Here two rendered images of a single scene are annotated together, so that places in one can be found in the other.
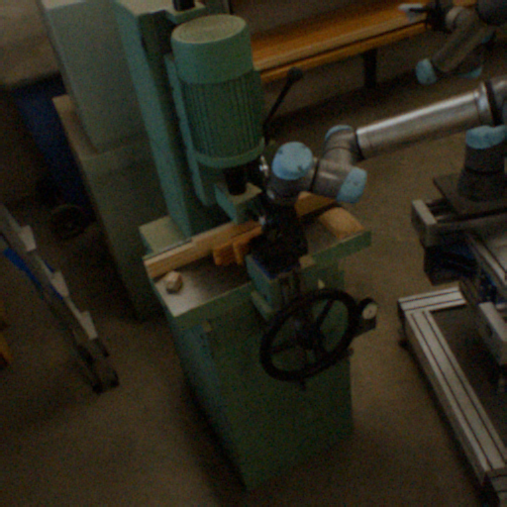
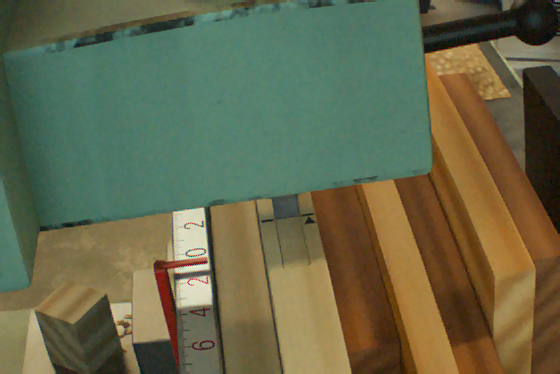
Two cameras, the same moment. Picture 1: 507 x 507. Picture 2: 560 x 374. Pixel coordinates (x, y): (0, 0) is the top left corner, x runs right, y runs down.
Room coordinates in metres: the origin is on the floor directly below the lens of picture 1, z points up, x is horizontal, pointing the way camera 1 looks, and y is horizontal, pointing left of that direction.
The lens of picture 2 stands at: (1.27, 0.35, 1.19)
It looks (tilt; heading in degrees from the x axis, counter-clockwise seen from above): 30 degrees down; 289
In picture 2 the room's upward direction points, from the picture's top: 8 degrees counter-clockwise
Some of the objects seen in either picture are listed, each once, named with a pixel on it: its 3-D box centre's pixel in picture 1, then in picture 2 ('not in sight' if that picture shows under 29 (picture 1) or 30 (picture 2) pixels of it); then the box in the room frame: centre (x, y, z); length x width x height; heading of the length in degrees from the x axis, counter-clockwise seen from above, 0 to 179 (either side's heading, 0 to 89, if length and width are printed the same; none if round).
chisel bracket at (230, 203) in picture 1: (237, 201); (210, 86); (1.40, 0.02, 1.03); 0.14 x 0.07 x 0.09; 21
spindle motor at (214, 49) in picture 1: (220, 94); not in sight; (1.38, 0.02, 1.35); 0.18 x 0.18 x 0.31
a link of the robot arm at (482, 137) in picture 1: (488, 141); not in sight; (1.56, -0.74, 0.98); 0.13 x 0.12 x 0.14; 107
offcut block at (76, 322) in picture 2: not in sight; (77, 328); (1.56, -0.09, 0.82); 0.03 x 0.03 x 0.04; 76
